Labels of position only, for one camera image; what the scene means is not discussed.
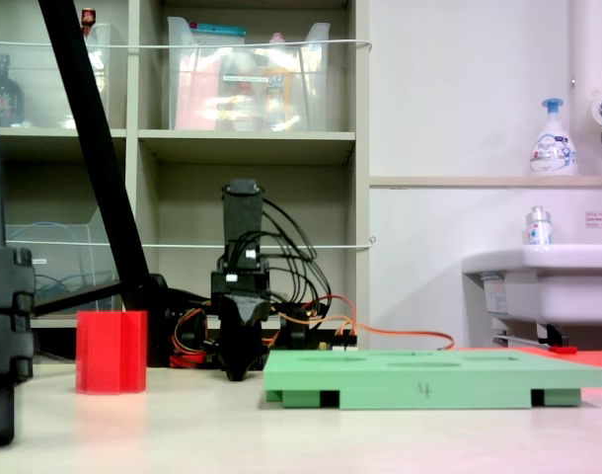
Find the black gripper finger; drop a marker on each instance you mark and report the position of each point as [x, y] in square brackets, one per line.
[232, 340]
[254, 311]

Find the red cross columnar block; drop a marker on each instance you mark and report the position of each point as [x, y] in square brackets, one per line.
[111, 353]

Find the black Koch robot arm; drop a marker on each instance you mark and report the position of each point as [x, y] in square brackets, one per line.
[242, 217]

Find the green shape-hole board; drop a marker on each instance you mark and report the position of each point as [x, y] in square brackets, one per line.
[429, 380]

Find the circuit board with connectors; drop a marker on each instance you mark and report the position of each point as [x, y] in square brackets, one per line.
[348, 340]

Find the beige shelf unit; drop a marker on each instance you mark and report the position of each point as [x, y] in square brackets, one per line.
[247, 143]

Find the clear plastic storage bin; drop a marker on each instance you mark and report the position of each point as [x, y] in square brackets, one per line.
[207, 99]
[44, 89]
[59, 257]

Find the pink package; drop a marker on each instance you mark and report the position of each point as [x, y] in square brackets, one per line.
[195, 99]

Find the bottle with pink cap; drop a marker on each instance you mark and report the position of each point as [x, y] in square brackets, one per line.
[277, 89]

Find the black tripod leg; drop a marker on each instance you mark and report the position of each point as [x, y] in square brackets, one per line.
[84, 99]
[5, 306]

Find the blue-topped pouch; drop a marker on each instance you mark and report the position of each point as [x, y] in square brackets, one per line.
[219, 29]

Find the small clear sanitizer bottle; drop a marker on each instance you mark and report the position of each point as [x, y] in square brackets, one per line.
[538, 229]

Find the white sink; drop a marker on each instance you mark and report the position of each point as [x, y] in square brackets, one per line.
[552, 286]

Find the dark glass bottle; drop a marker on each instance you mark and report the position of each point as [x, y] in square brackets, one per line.
[9, 99]

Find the bottle with red cap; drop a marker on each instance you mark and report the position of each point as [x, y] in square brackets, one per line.
[88, 20]

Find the white soap pump bottle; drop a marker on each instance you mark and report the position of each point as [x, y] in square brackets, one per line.
[552, 153]

